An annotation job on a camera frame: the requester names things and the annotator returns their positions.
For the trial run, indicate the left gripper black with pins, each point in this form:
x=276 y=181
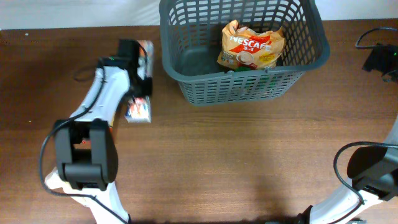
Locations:
x=148 y=89

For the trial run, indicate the tissue multipack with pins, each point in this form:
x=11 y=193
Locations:
x=139 y=110

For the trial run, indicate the orange coffee sachet bag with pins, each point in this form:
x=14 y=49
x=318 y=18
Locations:
x=243 y=48

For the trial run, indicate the green bottle with label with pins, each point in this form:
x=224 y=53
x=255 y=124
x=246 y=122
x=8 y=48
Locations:
x=267 y=85

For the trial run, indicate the orange spaghetti pack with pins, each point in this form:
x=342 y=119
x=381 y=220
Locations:
x=113 y=128

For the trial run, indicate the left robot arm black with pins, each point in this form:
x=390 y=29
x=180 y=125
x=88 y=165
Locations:
x=86 y=156

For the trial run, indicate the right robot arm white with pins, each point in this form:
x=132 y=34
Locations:
x=372 y=179

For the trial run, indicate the grey plastic basket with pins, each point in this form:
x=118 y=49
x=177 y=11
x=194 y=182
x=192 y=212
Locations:
x=190 y=33

